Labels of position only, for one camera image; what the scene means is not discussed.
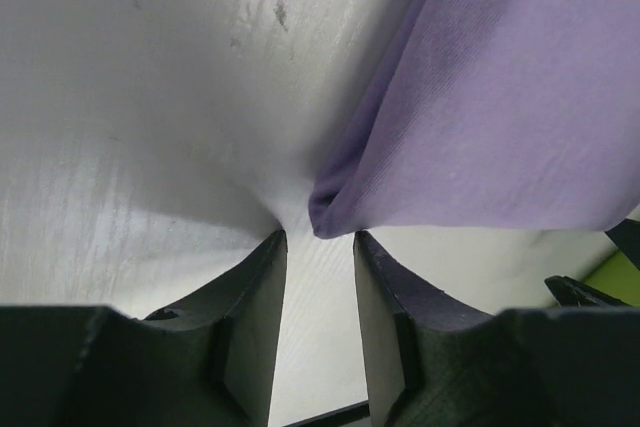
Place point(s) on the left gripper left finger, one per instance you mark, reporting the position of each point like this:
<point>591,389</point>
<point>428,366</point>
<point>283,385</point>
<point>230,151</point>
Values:
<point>207,359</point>

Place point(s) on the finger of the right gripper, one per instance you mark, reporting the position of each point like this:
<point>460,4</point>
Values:
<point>568,292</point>

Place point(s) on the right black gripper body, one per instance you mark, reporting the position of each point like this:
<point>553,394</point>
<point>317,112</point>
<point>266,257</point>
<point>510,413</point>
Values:
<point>626,237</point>

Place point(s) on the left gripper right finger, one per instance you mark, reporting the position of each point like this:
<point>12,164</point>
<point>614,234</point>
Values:
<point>431,360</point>

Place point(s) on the green plastic basket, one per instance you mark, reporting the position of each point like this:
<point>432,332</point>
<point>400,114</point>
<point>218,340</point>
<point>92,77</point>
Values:
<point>617,277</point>

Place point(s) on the purple t shirt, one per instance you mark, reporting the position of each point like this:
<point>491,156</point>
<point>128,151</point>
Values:
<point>518,114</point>

